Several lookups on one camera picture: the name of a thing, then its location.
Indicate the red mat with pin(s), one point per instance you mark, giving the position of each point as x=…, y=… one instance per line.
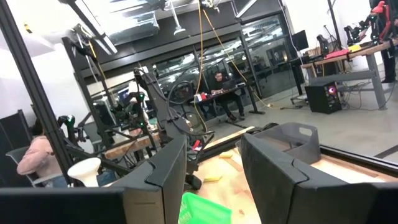
x=337, y=54

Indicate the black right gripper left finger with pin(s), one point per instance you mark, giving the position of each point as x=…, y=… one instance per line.
x=93, y=205

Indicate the red white blue box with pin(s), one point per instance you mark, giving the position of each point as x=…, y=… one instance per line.
x=200, y=97

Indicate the black desk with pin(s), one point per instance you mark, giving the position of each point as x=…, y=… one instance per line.
x=245, y=88

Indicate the grey office chair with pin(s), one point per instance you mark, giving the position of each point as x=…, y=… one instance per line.
x=15, y=155

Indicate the black computer tower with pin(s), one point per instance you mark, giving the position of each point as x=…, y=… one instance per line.
x=321, y=99

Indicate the green plastic basket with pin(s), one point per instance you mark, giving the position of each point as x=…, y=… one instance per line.
x=199, y=211

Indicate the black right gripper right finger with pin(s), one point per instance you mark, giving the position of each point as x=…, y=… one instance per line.
x=311, y=199

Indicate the wooden workbench grey legs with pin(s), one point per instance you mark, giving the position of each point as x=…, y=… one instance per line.
x=370, y=49

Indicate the black partition panel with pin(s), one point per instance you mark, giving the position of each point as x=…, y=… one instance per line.
x=12, y=133

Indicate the black laptop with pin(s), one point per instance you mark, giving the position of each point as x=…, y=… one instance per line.
x=229, y=85

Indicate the small red tool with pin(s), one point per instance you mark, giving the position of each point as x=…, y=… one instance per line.
x=196, y=145

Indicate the grey plastic bin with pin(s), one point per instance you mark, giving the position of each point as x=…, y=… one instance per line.
x=298, y=146

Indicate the black monitor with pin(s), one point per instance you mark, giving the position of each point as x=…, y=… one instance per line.
x=300, y=40

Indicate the white cone-shaped stand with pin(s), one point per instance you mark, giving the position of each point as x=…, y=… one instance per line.
x=84, y=171

